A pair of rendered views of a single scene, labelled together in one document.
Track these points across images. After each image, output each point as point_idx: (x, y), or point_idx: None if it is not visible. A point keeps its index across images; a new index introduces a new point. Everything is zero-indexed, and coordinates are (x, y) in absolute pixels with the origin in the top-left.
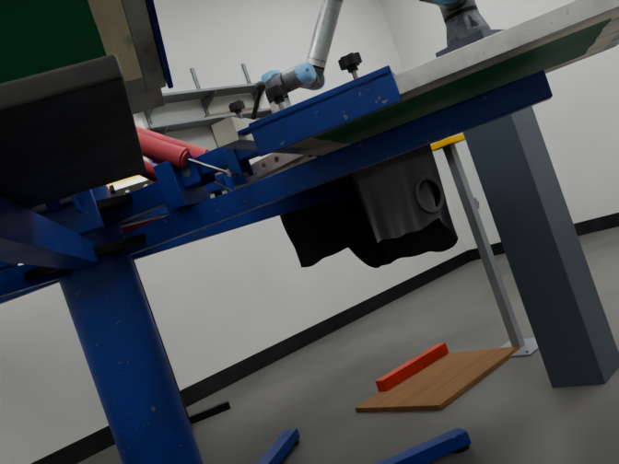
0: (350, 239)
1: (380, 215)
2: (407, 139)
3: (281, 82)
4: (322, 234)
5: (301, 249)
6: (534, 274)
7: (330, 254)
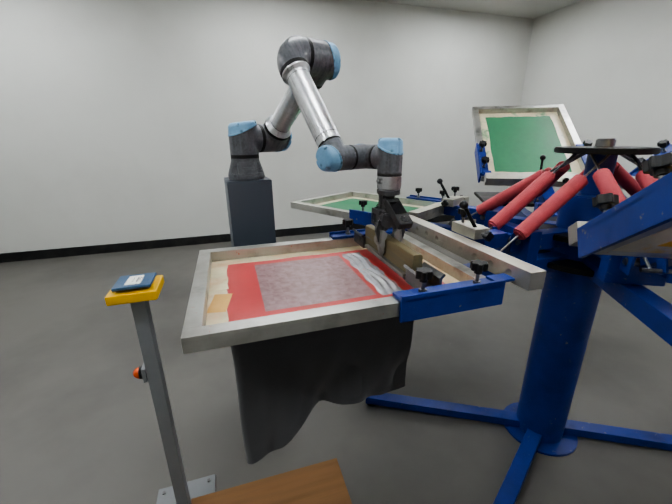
0: (301, 403)
1: None
2: None
3: (378, 152)
4: (351, 374)
5: (396, 368)
6: None
7: (349, 402)
